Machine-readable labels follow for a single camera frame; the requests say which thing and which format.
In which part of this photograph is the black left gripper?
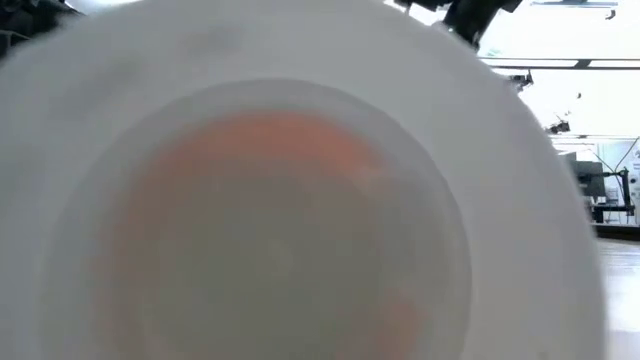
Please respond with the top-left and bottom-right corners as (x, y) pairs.
(0, 0), (36, 59)

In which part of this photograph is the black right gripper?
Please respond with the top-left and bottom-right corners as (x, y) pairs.
(393, 0), (524, 50)

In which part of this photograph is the orange sealant tube white nozzle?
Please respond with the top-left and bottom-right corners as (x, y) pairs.
(0, 0), (609, 360)

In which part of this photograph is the black monitor on stand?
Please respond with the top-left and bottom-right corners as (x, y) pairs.
(567, 152), (639, 225)

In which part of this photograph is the thin horizontal metal rail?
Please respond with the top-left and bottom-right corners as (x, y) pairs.
(551, 132), (640, 147)

